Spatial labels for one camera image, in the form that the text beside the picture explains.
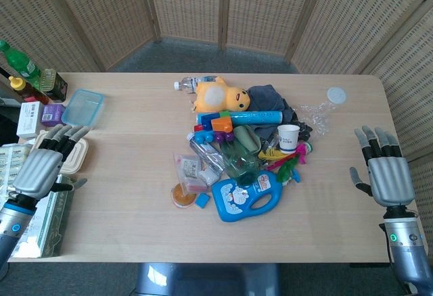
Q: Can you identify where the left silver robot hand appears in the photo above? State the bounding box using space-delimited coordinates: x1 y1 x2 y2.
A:
12 123 89 199

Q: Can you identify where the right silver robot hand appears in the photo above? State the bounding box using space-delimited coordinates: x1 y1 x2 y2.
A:
349 125 415 207

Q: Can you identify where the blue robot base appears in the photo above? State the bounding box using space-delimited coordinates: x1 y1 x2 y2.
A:
135 262 281 296

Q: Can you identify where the clear plastic zip bag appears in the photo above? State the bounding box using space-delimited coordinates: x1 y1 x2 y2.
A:
173 151 214 198

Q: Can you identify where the white wet wipes pack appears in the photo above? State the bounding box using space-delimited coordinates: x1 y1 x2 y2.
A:
0 143 35 209

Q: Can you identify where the beige lunch box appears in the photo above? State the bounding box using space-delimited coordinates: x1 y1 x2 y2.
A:
32 129 89 174

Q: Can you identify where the green tissue box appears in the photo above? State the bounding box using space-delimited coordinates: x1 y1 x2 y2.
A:
9 174 76 259

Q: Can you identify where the white carton box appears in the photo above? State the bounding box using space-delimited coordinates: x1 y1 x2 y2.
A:
16 101 45 140

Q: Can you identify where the purple small box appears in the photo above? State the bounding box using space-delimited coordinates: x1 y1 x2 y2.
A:
40 103 66 128

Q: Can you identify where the blue lidded food container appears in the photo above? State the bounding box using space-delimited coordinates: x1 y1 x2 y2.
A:
61 88 106 128

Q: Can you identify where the yellow capped sauce bottle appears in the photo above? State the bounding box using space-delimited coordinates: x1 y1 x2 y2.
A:
7 75 50 105

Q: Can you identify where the dark green tea tin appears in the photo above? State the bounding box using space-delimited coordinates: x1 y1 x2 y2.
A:
39 68 68 103

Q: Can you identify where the clear crumpled plastic cup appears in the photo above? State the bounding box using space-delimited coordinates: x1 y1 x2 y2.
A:
299 87 348 134

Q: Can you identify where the colourful feather shuttlecock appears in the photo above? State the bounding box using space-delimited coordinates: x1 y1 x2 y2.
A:
258 141 313 184

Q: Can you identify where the white paper cup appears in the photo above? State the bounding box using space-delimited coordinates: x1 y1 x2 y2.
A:
277 124 300 154

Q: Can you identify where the green soda bottle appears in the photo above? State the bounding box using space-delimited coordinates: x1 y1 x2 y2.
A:
0 39 42 86

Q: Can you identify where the grey cloth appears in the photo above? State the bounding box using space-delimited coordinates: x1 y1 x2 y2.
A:
246 84 300 134

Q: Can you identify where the orange round lid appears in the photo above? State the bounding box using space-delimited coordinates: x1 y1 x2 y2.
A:
170 182 197 208

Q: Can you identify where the olive green pouch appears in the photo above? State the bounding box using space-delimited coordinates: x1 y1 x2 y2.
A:
233 124 262 152

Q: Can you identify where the blue detergent bottle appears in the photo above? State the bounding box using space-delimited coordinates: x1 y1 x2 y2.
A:
212 169 277 223

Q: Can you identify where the green transparent plastic bottle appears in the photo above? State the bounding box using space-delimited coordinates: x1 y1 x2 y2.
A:
219 139 260 187

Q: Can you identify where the blue cylindrical tube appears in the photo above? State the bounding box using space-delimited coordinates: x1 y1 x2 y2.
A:
196 109 283 127

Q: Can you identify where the clear empty plastic bottle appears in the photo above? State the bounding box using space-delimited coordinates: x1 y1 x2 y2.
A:
187 132 225 177

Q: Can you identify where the clear water bottle white cap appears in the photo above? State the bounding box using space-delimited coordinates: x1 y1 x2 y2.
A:
174 75 218 93

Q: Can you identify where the colourful building block toy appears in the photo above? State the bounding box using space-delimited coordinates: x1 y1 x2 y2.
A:
193 111 235 145

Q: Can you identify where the yellow plush duck toy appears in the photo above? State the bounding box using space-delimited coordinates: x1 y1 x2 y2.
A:
189 76 252 114

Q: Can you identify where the bamboo folding screen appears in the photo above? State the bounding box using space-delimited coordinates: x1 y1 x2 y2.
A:
0 0 433 229

